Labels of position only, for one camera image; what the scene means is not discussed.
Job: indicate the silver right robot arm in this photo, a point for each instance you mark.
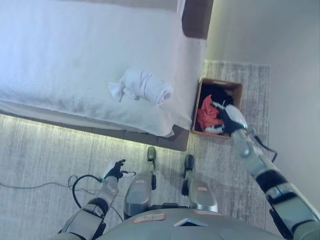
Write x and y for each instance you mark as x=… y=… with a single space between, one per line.
x=270 y=180

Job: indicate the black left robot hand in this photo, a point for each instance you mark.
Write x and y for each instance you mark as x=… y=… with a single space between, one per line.
x=113 y=171

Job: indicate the black left robot foot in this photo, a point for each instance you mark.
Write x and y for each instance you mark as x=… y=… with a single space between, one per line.
x=151 y=153

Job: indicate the black garment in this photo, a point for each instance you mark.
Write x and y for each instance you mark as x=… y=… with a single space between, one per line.
x=220 y=93

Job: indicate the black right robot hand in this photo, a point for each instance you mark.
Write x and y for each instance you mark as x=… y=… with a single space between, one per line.
x=232 y=120

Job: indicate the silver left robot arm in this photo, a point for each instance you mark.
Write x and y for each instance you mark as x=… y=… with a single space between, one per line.
x=98 y=205

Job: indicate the grey robot torso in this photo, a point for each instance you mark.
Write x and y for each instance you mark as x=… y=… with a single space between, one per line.
x=162 y=231

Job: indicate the silver left robot leg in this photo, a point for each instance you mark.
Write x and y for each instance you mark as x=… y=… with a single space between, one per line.
x=138 y=192

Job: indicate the silver robot leg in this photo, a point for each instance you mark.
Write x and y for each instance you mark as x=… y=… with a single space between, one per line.
x=201 y=195
x=138 y=192

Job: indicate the white bed blanket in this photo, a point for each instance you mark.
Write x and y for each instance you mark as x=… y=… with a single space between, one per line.
x=75 y=55

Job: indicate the brown upholstered bed frame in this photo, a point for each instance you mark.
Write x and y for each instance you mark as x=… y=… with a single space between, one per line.
x=196 y=20

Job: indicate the silver right robot leg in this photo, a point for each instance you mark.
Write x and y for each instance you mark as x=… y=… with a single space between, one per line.
x=201 y=195

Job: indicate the grey streaked rug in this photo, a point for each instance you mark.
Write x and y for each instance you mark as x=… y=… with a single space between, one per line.
x=50 y=155

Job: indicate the orange red garment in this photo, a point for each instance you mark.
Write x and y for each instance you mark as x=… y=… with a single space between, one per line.
x=207 y=113

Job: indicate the black robot foot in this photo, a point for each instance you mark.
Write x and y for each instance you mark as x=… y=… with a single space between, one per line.
x=151 y=153
x=190 y=162

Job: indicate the black right robot foot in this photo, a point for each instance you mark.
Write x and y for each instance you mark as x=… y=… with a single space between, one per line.
x=190 y=162

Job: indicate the brown cardboard box basket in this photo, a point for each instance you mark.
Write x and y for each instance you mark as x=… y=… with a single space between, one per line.
x=238 y=92

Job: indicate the white crumpled clothes bundle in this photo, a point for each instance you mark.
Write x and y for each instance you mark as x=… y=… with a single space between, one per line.
x=145 y=86

